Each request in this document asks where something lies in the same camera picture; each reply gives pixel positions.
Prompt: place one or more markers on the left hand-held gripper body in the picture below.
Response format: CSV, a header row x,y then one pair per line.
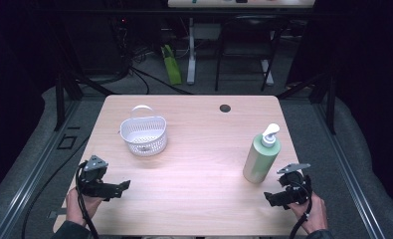
x,y
96,187

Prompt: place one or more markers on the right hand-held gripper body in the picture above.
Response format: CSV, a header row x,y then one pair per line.
x,y
296,189

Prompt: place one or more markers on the person's left hand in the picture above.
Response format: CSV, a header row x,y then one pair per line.
x,y
78,207

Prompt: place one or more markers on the person's right hand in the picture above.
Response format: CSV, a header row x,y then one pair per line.
x,y
311,215

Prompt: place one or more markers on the green pump bottle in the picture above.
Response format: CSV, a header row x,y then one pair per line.
x,y
260,159

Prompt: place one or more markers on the white perforated plastic basket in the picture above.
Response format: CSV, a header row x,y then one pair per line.
x,y
144,136

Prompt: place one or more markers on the green bag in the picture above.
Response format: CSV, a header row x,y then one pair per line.
x,y
171,66

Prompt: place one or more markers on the black chair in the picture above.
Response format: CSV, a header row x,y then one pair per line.
x,y
247,43

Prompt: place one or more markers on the white background desk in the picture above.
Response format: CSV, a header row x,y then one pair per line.
x,y
240,4

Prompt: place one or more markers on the black metal frame stand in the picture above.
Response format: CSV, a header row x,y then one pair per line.
x,y
60,99
328,99

